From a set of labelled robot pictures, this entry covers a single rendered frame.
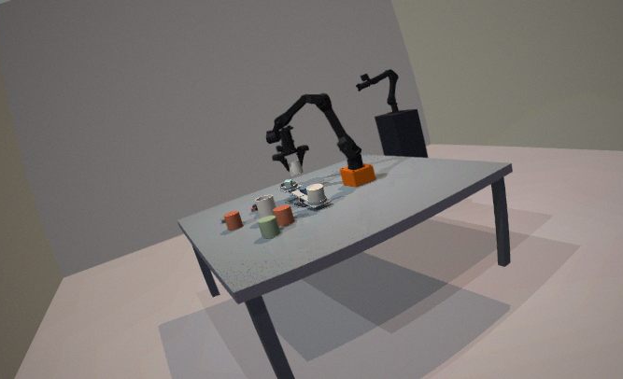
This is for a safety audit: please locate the green cylinder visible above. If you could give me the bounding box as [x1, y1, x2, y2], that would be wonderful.
[258, 216, 280, 238]

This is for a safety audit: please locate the orange cylinder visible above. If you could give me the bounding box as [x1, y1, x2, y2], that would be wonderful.
[273, 204, 294, 227]
[224, 210, 243, 230]

